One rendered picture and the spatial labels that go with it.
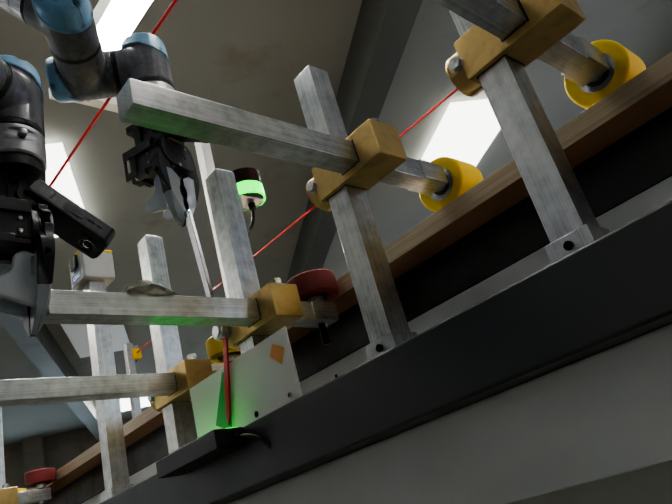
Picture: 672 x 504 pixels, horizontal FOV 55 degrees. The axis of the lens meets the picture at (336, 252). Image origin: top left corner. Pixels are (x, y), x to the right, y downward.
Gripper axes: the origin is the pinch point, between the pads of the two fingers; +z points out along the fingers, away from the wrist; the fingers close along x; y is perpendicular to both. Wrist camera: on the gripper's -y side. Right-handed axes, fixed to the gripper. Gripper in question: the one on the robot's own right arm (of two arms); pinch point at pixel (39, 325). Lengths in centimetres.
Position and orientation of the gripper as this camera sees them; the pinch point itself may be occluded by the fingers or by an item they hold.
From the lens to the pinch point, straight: 78.2
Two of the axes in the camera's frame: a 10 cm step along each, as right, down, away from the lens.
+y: -7.4, -1.1, -6.7
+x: 6.3, -4.6, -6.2
